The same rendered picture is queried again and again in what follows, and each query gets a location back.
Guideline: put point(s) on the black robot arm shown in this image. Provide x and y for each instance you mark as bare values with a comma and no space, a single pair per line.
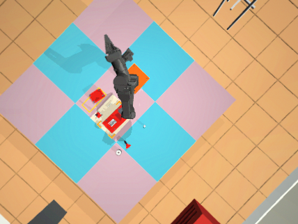
124,85

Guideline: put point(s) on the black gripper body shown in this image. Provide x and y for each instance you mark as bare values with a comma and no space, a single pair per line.
114,58

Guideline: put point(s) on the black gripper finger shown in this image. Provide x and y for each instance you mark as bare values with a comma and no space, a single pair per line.
109,46

